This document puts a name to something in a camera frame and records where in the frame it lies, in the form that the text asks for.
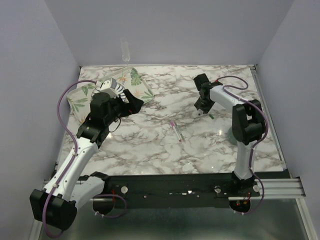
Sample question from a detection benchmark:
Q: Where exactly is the teal ceramic mug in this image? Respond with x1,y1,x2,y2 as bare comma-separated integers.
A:
227,127,237,146

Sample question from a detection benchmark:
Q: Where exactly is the white marker with pink tip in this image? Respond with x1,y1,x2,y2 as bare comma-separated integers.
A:
171,121,184,142

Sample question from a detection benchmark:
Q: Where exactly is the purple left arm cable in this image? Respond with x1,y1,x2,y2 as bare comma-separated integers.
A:
41,79,127,238

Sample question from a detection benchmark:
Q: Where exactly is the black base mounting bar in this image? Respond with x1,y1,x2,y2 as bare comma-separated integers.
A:
92,171,260,213

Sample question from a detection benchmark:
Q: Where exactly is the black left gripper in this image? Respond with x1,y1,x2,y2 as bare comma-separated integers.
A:
105,89,144,126

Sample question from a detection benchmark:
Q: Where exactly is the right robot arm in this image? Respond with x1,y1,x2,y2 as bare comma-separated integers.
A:
193,73,269,196

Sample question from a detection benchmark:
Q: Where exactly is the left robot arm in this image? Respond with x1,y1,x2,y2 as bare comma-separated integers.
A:
29,89,144,231

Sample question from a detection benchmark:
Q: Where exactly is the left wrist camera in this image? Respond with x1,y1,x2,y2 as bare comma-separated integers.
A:
100,77,117,96

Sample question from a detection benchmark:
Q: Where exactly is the floral rectangular tray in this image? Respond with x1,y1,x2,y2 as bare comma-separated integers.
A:
67,66,154,124

